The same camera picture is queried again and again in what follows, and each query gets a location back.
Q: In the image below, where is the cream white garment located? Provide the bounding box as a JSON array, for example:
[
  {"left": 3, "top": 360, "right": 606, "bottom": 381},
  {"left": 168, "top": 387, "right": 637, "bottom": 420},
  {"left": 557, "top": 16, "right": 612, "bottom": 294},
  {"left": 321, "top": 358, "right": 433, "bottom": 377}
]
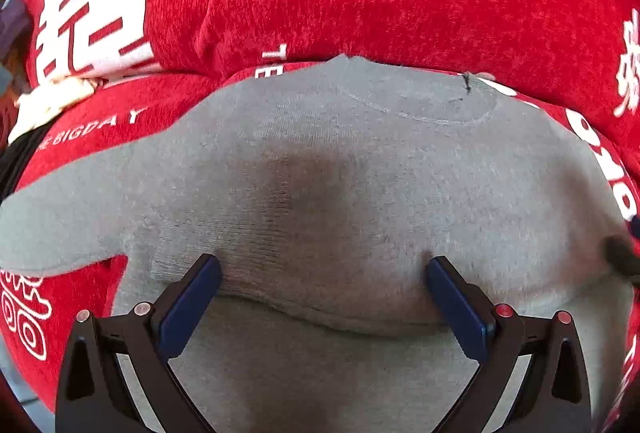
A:
[{"left": 8, "top": 76, "right": 105, "bottom": 145}]

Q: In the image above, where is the grey knit sweater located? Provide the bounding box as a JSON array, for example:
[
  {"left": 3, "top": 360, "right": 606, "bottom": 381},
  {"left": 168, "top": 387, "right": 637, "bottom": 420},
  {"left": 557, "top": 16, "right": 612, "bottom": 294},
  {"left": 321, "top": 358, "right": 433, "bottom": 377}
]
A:
[{"left": 0, "top": 54, "right": 637, "bottom": 433}]

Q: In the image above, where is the black garment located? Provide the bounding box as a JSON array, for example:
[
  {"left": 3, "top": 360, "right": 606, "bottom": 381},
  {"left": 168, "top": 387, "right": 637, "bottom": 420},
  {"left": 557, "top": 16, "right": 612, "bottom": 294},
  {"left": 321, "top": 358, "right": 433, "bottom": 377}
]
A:
[{"left": 0, "top": 121, "right": 54, "bottom": 201}]

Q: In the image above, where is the purple garment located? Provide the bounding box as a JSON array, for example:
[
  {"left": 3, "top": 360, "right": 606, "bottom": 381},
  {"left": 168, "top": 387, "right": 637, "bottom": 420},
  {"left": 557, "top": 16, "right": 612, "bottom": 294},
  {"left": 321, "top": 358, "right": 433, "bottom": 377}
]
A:
[{"left": 0, "top": 0, "right": 32, "bottom": 60}]

